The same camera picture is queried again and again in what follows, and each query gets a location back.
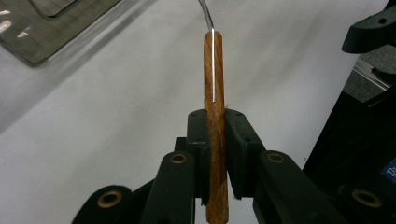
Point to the aluminium frame rail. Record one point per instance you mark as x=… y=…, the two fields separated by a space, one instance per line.
x=370 y=73

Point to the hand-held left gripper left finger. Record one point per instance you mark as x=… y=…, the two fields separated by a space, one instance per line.
x=201 y=161

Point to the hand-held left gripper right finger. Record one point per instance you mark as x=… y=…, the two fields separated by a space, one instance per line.
x=244 y=155

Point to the smoked clear plastic bin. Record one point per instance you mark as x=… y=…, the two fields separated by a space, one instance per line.
x=31 y=37

